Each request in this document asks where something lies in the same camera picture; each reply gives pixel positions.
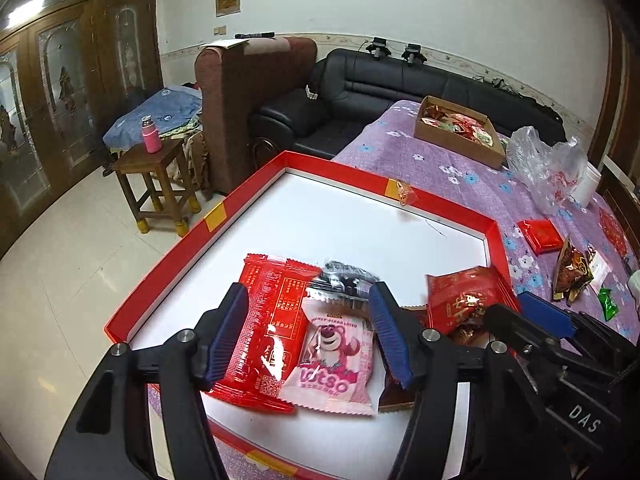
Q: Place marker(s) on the wooden door frame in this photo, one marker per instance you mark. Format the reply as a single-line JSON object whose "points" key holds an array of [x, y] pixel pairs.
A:
{"points": [[622, 85]]}

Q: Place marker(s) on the small framed wall certificate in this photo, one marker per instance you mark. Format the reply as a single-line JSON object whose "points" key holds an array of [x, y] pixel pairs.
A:
{"points": [[228, 2]]}

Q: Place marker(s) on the brown armchair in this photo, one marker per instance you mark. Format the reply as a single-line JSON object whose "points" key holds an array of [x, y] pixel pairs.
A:
{"points": [[240, 110]]}

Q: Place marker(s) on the pink thermos bottle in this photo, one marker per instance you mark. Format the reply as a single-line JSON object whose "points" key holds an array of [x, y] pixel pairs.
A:
{"points": [[151, 137]]}

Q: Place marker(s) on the flat red snack packet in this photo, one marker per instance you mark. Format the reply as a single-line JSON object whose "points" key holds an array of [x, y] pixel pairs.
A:
{"points": [[540, 234]]}

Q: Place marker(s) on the white pink snack packet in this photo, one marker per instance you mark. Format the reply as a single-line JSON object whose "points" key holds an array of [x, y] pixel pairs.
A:
{"points": [[600, 270]]}

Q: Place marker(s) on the red tray white inside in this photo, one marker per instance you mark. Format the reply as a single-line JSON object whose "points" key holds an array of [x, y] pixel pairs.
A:
{"points": [[325, 220]]}

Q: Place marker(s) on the gold foil snack packet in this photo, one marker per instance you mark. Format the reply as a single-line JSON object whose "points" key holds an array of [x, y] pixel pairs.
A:
{"points": [[465, 335]]}

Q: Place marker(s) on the large red snack packet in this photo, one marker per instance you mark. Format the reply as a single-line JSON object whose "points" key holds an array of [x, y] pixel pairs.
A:
{"points": [[265, 310]]}

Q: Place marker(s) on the black clamp device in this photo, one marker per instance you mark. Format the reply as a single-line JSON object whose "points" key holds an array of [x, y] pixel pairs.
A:
{"points": [[413, 55], [378, 49]]}

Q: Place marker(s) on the purple floral tablecloth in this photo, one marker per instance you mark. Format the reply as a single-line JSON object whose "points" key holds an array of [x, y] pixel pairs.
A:
{"points": [[450, 185]]}

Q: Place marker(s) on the wooden bench backrest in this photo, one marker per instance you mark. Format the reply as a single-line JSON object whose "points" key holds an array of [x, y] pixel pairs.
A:
{"points": [[620, 200]]}

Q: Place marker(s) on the black remote control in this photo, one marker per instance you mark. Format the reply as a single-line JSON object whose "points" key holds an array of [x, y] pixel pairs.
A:
{"points": [[255, 34]]}

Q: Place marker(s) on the wooden stool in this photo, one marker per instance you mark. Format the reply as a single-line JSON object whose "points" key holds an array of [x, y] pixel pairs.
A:
{"points": [[150, 160]]}

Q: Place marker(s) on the blue printed cloth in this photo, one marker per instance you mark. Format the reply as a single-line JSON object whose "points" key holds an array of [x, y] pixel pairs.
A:
{"points": [[165, 110]]}

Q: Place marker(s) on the dark brown snack packet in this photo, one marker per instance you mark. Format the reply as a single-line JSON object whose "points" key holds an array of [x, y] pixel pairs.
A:
{"points": [[395, 397]]}

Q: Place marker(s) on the paper sheet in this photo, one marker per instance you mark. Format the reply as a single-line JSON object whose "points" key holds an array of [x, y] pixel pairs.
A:
{"points": [[225, 44]]}

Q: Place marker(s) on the black leather sofa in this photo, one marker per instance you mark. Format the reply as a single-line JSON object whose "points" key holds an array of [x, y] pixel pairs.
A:
{"points": [[375, 90]]}

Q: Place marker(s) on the black white snack packet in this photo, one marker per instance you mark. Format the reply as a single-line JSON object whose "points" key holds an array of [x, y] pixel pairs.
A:
{"points": [[345, 280]]}

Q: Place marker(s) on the white charger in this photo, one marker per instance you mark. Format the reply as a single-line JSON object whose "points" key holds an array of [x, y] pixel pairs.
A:
{"points": [[312, 93]]}

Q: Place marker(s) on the clear plastic bag red print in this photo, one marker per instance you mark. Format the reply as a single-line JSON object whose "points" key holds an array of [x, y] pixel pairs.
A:
{"points": [[545, 170]]}

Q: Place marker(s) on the green snack packet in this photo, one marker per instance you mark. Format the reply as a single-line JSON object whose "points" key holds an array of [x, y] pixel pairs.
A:
{"points": [[609, 305]]}

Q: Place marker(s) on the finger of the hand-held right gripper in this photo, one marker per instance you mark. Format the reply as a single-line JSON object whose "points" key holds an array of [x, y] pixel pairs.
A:
{"points": [[520, 332], [550, 312]]}

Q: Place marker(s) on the brown gold snack packet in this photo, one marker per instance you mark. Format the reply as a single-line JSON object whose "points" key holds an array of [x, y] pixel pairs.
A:
{"points": [[572, 270]]}

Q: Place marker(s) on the orange candy wrapper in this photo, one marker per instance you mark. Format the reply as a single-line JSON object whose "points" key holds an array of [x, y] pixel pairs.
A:
{"points": [[404, 192]]}

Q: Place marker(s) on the pile of snack packets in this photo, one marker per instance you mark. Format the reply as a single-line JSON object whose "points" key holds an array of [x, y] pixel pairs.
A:
{"points": [[460, 122]]}

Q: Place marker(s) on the cardboard box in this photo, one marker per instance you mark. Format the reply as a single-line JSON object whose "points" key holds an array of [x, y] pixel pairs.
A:
{"points": [[450, 142]]}

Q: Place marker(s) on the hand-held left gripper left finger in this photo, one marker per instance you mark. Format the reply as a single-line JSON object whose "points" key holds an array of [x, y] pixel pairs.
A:
{"points": [[227, 335]]}

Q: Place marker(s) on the wooden wardrobe glass doors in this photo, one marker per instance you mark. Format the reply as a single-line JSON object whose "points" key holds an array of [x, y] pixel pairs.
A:
{"points": [[65, 85]]}

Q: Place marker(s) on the white plastic jar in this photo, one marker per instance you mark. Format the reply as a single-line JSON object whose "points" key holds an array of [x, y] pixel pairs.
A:
{"points": [[590, 185]]}

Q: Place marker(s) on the pink bear snack packet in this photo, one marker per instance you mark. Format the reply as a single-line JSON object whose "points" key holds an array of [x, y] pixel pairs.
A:
{"points": [[330, 360]]}

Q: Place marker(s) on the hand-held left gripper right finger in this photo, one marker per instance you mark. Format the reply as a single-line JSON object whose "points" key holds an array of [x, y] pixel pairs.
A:
{"points": [[392, 340]]}

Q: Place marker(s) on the red snack packet gold print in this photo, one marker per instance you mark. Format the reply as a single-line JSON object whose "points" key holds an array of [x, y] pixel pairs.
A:
{"points": [[460, 295]]}

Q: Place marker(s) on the red mesh pouch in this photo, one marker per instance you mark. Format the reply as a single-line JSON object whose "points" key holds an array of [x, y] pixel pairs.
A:
{"points": [[612, 230]]}

